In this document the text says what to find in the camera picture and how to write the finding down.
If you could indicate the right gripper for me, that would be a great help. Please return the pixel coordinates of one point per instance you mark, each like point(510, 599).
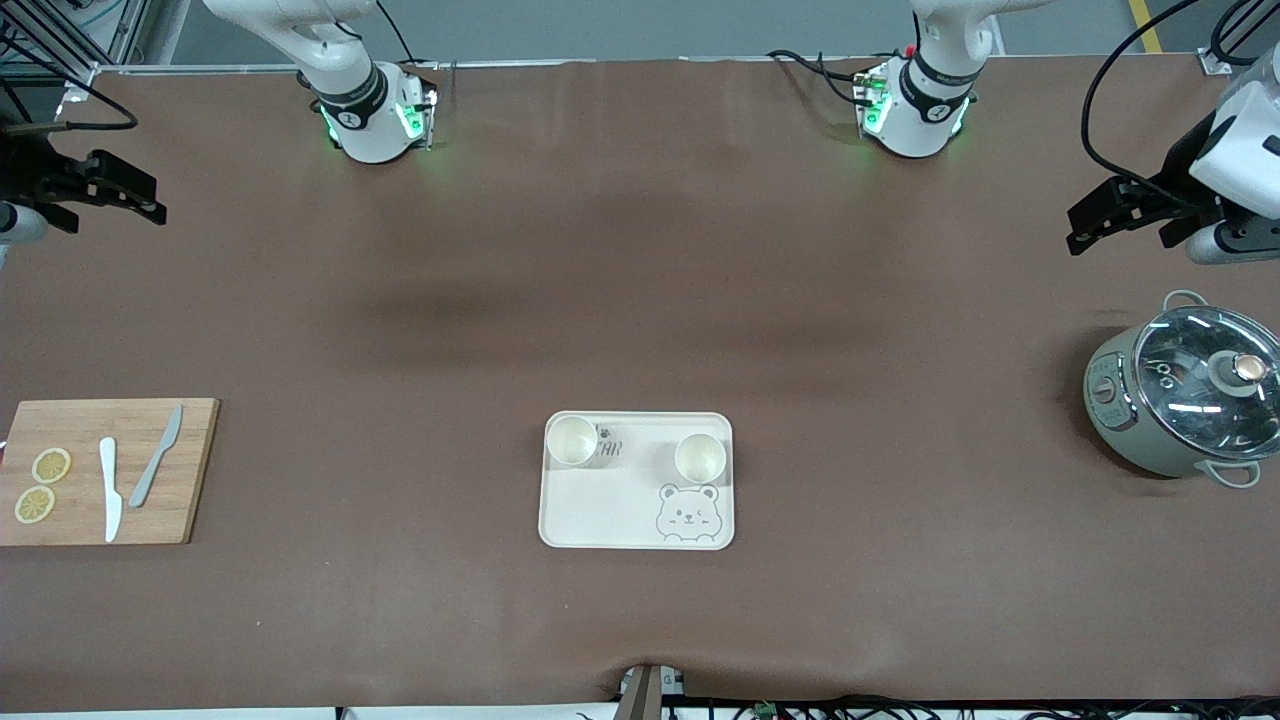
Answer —
point(27, 171)

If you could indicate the white plastic knife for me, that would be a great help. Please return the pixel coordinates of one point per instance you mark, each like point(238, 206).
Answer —
point(109, 480)

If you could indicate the white plastic cup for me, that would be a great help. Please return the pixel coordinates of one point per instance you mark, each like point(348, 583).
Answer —
point(572, 442)
point(700, 458)

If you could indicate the grey plastic knife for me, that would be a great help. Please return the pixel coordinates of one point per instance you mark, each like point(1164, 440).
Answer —
point(150, 470)

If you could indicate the yellow lemon slice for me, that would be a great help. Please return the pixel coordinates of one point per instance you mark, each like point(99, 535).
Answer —
point(35, 505)
point(51, 466)

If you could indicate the aluminium frame strut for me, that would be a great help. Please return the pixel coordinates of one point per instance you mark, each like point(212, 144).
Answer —
point(1215, 62)
point(120, 30)

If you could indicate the grey camera stand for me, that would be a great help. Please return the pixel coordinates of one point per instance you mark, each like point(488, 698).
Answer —
point(645, 695)

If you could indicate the grey-green electric cooking pot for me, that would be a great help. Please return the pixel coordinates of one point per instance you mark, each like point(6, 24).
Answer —
point(1110, 400)

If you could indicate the beige bear print tray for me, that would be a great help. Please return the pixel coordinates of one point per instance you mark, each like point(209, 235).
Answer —
point(620, 510)

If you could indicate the wooden cutting board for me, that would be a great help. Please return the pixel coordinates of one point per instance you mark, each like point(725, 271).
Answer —
point(195, 470)

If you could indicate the glass pot lid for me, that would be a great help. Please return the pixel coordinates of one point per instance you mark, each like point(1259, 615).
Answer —
point(1200, 380)

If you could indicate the brown table mat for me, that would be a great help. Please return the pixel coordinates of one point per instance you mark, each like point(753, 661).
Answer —
point(640, 250)

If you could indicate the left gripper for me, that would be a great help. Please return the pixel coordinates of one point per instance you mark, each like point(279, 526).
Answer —
point(1183, 163)

